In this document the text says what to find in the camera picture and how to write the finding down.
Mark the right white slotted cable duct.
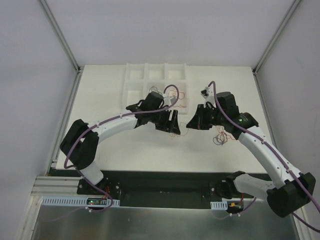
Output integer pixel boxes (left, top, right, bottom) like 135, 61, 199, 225
210, 201, 228, 211

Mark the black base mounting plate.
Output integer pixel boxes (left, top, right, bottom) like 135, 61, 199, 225
76, 168, 256, 208

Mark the aluminium frame post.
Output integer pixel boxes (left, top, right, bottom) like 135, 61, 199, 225
252, 0, 303, 76
37, 0, 82, 73

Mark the white foam compartment tray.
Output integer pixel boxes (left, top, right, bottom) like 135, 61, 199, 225
121, 63, 190, 115

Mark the white slotted cable duct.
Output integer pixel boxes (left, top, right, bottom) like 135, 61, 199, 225
210, 201, 228, 211
42, 196, 120, 208

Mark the red cable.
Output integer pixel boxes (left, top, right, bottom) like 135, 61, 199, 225
167, 90, 190, 108

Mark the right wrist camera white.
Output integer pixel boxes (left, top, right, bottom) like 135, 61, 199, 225
200, 86, 215, 106

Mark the aluminium front rail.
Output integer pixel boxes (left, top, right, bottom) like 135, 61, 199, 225
31, 176, 81, 196

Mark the coloured cable bundle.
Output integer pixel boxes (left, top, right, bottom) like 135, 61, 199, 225
212, 126, 240, 147

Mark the left aluminium frame post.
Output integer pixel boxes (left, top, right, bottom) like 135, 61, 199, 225
37, 0, 82, 73

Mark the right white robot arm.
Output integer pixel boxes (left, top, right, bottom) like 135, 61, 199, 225
186, 89, 320, 218

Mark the right aluminium frame post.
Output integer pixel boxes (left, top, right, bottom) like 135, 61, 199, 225
252, 0, 303, 76

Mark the left white slotted cable duct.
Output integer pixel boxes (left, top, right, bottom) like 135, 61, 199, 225
42, 196, 120, 208

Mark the yellow cable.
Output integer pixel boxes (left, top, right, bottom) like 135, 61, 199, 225
167, 121, 191, 140

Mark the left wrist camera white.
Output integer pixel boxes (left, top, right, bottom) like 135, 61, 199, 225
163, 96, 176, 106

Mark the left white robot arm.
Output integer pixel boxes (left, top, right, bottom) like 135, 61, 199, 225
59, 91, 181, 195

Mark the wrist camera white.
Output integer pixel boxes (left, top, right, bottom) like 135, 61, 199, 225
200, 86, 215, 106
163, 96, 176, 106

